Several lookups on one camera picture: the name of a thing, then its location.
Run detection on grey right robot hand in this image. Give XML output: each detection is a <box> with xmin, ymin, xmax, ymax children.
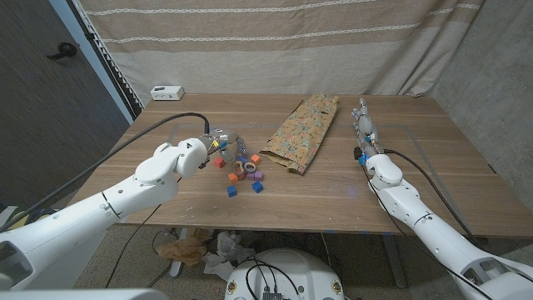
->
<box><xmin>351</xmin><ymin>97</ymin><xmax>385</xmax><ymax>159</ymax></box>

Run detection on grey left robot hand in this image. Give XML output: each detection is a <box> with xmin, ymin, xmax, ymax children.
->
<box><xmin>198</xmin><ymin>127</ymin><xmax>247</xmax><ymax>164</ymax></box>

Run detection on blue tan handled scissors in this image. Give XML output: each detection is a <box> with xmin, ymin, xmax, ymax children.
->
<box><xmin>232</xmin><ymin>154</ymin><xmax>258</xmax><ymax>176</ymax></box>

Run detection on floral brown wrapping paper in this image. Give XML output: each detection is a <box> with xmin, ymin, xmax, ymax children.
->
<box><xmin>258</xmin><ymin>92</ymin><xmax>341</xmax><ymax>176</ymax></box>

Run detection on crumpled white paper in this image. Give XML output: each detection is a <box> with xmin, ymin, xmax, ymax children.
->
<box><xmin>202</xmin><ymin>231</ymin><xmax>257</xmax><ymax>283</ymax></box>

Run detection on crumpled brown paper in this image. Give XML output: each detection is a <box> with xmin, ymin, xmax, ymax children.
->
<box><xmin>157</xmin><ymin>228</ymin><xmax>213</xmax><ymax>268</ymax></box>

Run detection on white power strip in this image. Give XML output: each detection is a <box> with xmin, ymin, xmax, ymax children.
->
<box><xmin>150</xmin><ymin>85</ymin><xmax>185</xmax><ymax>102</ymax></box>

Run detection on beige striped curtain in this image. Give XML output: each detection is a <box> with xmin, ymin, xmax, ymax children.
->
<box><xmin>77</xmin><ymin>0</ymin><xmax>486</xmax><ymax>108</ymax></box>

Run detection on metal table leg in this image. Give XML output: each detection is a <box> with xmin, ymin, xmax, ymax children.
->
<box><xmin>381</xmin><ymin>235</ymin><xmax>409</xmax><ymax>289</ymax></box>
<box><xmin>168</xmin><ymin>227</ymin><xmax>188</xmax><ymax>279</ymax></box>

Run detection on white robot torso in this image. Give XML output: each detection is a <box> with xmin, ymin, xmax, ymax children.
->
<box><xmin>224</xmin><ymin>248</ymin><xmax>346</xmax><ymax>300</ymax></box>

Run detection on dark wooden door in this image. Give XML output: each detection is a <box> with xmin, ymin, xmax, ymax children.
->
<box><xmin>0</xmin><ymin>0</ymin><xmax>133</xmax><ymax>212</ymax></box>

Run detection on black yellow foot pedal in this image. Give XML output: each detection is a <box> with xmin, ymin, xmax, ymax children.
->
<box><xmin>0</xmin><ymin>205</ymin><xmax>57</xmax><ymax>231</ymax></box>

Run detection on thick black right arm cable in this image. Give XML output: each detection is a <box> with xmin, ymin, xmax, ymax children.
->
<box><xmin>382</xmin><ymin>148</ymin><xmax>488</xmax><ymax>247</ymax></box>

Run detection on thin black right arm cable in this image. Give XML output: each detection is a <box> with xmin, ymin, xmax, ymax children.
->
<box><xmin>361</xmin><ymin>162</ymin><xmax>495</xmax><ymax>300</ymax></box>

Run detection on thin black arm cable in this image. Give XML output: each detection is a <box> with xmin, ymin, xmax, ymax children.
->
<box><xmin>105</xmin><ymin>177</ymin><xmax>184</xmax><ymax>289</ymax></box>
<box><xmin>361</xmin><ymin>162</ymin><xmax>495</xmax><ymax>300</ymax></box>

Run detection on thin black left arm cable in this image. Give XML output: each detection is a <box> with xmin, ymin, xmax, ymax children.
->
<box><xmin>105</xmin><ymin>177</ymin><xmax>184</xmax><ymax>289</ymax></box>

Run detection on black backdrop frame bar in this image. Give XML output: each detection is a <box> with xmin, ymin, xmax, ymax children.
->
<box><xmin>66</xmin><ymin>0</ymin><xmax>145</xmax><ymax>123</ymax></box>

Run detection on black torso cable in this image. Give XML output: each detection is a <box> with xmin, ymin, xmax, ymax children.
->
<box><xmin>247</xmin><ymin>257</ymin><xmax>301</xmax><ymax>300</ymax></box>

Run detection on black door handle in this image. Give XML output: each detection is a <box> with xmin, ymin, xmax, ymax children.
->
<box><xmin>46</xmin><ymin>42</ymin><xmax>78</xmax><ymax>61</ymax></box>

